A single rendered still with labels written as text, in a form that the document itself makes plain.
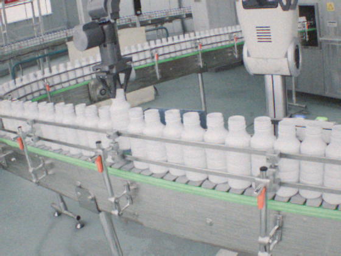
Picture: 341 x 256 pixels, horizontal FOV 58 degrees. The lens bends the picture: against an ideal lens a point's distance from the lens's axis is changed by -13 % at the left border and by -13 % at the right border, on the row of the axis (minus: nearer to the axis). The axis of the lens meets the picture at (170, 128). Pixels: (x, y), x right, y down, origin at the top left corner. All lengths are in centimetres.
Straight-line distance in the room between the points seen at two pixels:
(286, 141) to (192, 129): 23
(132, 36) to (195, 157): 451
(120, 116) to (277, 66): 64
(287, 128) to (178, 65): 226
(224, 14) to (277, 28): 590
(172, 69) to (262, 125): 218
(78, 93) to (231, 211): 183
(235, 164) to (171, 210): 24
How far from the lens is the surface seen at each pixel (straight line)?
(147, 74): 273
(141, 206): 100
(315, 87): 467
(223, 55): 324
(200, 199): 85
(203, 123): 154
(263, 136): 74
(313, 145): 70
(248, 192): 80
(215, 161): 81
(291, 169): 73
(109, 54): 91
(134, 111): 95
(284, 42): 128
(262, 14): 129
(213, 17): 693
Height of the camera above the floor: 142
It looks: 20 degrees down
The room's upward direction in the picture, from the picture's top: 9 degrees counter-clockwise
